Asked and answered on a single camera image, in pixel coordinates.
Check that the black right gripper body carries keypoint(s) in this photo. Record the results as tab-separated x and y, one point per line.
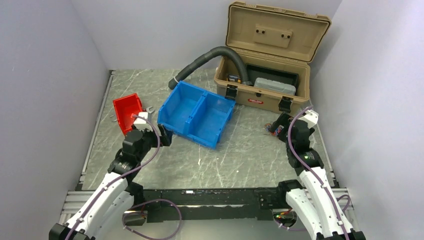
284	136

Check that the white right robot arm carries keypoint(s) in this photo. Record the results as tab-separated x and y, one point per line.
310	196

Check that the blue two-compartment plastic bin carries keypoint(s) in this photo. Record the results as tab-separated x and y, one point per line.
196	114

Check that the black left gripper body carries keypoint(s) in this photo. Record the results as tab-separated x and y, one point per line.
149	138

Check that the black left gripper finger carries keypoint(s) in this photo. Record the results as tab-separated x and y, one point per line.
163	131
166	138

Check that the black tray in toolbox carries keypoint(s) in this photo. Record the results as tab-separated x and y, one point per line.
256	71

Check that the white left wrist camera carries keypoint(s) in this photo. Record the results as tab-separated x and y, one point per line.
140	120

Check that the grey plastic organizer case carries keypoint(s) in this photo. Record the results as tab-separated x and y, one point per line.
275	86

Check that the tan plastic toolbox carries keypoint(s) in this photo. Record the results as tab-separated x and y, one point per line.
271	37

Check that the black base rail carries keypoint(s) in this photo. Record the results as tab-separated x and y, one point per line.
159	205

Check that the red plastic bin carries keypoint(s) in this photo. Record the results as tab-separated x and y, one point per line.
124	108

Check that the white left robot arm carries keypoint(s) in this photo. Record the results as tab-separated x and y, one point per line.
117	191

